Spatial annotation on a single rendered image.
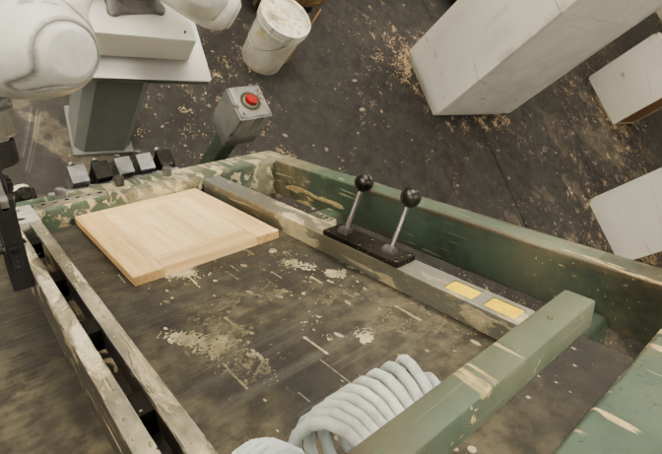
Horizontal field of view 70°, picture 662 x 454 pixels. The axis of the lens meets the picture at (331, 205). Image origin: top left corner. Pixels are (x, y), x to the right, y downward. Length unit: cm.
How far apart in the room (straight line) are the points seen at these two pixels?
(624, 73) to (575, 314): 550
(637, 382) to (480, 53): 293
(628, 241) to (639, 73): 191
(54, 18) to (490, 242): 79
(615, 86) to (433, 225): 486
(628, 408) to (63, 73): 66
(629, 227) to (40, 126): 410
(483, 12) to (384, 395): 316
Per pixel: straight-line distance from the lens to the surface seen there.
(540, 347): 29
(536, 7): 318
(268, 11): 275
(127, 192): 132
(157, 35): 170
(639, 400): 55
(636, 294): 90
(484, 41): 335
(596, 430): 50
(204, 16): 157
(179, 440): 51
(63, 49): 62
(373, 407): 32
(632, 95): 574
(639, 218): 449
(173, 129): 254
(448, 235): 105
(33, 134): 242
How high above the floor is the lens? 209
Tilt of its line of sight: 51 degrees down
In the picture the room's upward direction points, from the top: 51 degrees clockwise
